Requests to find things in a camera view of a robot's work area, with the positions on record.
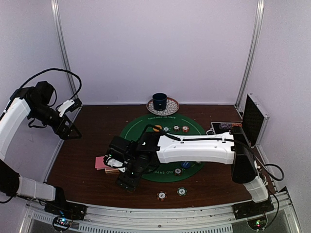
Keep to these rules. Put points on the blue cup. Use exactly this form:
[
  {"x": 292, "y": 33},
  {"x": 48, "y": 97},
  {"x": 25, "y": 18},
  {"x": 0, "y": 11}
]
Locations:
[{"x": 159, "y": 101}]

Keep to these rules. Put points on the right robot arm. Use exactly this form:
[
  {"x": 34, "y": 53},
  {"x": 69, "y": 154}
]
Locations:
[{"x": 229, "y": 148}]

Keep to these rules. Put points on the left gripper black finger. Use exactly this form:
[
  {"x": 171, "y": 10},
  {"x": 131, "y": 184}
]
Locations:
[
  {"x": 64, "y": 132},
  {"x": 74, "y": 133}
]

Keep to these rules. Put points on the green round poker mat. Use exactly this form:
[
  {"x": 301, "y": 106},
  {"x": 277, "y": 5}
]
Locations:
[{"x": 165, "y": 172}]

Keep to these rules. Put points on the red 5 chip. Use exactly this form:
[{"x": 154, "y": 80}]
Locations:
[{"x": 185, "y": 129}]

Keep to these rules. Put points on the red backed card deck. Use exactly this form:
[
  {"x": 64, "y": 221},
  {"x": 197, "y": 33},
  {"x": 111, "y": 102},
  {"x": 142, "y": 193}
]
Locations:
[{"x": 99, "y": 163}]

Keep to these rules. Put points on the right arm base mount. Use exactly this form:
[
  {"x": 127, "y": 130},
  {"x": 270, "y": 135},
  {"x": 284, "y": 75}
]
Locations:
[{"x": 254, "y": 213}]

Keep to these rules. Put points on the blue small blind button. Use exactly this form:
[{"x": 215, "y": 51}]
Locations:
[{"x": 185, "y": 165}]

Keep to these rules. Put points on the aluminium poker case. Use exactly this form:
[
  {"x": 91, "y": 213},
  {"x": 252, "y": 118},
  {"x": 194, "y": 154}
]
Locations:
[{"x": 254, "y": 121}]

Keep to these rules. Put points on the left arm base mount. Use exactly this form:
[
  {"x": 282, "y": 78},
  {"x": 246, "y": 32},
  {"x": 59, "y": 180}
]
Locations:
[{"x": 65, "y": 215}]

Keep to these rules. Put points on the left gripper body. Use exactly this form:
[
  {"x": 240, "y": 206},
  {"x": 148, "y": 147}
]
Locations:
[{"x": 40, "y": 113}]

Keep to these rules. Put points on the orange big blind button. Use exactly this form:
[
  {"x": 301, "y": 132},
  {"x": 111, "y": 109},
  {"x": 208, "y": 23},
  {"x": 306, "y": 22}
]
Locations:
[{"x": 157, "y": 128}]

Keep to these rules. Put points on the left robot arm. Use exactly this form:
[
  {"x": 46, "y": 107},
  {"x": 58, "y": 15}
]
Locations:
[{"x": 32, "y": 103}]

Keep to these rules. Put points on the card deck box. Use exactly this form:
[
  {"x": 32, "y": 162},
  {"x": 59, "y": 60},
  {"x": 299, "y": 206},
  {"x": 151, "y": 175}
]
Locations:
[{"x": 112, "y": 171}]

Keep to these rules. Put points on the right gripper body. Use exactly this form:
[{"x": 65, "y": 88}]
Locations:
[{"x": 125, "y": 181}]

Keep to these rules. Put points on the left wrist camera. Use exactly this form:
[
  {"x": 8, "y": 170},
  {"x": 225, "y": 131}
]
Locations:
[{"x": 69, "y": 105}]

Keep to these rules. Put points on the red poker chip row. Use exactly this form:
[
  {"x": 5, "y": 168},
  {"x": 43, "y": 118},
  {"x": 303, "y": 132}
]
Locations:
[{"x": 236, "y": 125}]

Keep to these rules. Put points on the aluminium front rail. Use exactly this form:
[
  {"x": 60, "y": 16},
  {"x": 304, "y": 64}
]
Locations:
[{"x": 210, "y": 219}]

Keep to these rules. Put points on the purple poker chip row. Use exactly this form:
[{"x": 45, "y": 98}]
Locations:
[{"x": 225, "y": 126}]

